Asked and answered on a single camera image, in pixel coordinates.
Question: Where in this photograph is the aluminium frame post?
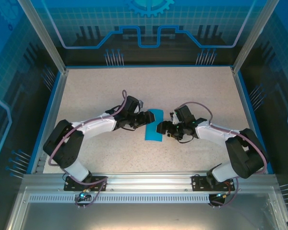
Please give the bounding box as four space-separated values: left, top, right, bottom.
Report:
17 0 69 74
231 0 280 74

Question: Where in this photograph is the slotted grey cable duct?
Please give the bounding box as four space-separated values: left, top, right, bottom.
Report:
28 194 211 204

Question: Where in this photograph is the sheet metal tray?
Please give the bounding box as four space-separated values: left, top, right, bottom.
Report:
4 186 288 230

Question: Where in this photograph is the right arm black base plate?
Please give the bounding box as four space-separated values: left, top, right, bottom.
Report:
191 174 236 192

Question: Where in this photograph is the aluminium cross rail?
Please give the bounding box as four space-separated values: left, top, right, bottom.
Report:
22 170 279 192

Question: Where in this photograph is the left gripper thin black cable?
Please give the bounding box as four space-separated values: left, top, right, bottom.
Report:
120 126 144 132

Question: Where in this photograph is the gripper thin black cable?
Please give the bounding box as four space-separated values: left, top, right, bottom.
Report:
120 126 144 132
176 134 195 144

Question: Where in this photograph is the blue-edged aluminium side rail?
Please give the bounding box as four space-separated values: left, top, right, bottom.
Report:
231 66 275 174
30 69 69 174

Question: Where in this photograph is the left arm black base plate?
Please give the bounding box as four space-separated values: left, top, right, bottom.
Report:
63 175 108 192

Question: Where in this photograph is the cable connector with green light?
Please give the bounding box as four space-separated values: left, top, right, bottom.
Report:
215 191 232 200
77 188 91 201

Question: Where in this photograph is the right gripper thin black cable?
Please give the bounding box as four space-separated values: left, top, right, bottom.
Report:
176 134 195 144

